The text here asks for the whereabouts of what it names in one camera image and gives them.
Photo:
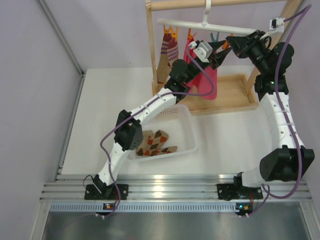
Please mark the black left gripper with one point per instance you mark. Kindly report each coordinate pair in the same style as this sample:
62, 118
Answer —
218, 58

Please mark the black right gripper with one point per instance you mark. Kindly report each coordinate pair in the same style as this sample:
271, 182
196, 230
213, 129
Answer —
238, 43

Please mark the orange clip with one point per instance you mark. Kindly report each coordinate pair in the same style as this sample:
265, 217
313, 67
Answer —
174, 32
226, 45
190, 35

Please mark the argyle beige orange sock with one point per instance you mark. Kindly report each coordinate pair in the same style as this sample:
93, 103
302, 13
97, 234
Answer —
153, 144

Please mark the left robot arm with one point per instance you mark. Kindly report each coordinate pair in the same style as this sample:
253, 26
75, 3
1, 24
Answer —
128, 132

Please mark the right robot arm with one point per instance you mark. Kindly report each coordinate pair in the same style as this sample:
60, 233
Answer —
289, 159

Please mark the teal clip inner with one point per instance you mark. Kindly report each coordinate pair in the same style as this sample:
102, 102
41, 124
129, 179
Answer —
214, 37

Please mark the white clip hanger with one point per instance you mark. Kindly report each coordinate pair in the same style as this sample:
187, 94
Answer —
204, 25

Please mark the wooden drying rack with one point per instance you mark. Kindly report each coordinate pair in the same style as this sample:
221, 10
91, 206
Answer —
234, 92

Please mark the beige maroon striped sock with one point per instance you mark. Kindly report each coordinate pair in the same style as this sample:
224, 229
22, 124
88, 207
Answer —
163, 68

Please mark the white plastic basket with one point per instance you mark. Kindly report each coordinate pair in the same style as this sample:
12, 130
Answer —
178, 123

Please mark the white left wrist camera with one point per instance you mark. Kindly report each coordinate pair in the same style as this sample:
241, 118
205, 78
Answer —
202, 50

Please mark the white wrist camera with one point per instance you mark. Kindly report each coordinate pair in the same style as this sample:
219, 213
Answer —
276, 27
202, 50

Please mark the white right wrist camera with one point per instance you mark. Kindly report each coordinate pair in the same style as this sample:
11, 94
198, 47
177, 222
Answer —
276, 27

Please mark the aluminium frame post left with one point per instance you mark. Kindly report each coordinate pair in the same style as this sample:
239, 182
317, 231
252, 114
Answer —
60, 35

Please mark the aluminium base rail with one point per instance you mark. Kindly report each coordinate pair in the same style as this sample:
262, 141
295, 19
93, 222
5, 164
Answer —
152, 194

